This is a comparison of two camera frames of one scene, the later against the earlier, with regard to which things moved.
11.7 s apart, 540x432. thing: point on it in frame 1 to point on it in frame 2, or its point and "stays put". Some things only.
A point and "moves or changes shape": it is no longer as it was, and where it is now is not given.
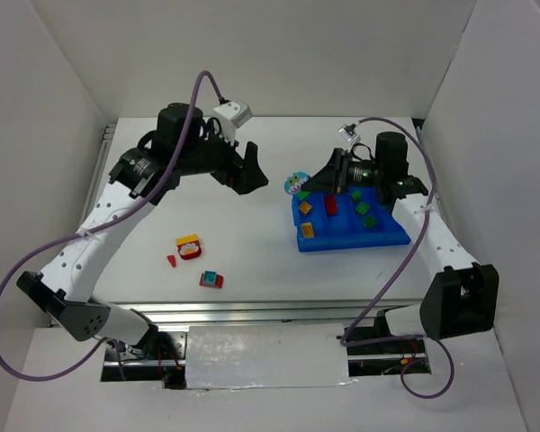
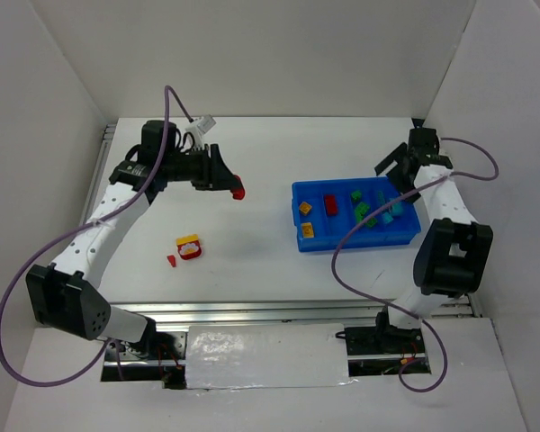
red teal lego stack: x=211 y=278 moves or changes shape
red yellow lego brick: x=331 y=207 stays put
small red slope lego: x=172 y=259 stays put
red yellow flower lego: x=189 y=247 stays put
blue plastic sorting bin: x=333 y=220 stays put
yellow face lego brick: x=304 y=207 stays put
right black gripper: x=339 y=169 to x=405 y=163
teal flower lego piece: x=293 y=182 moves or changes shape
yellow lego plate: x=308 y=229 stays put
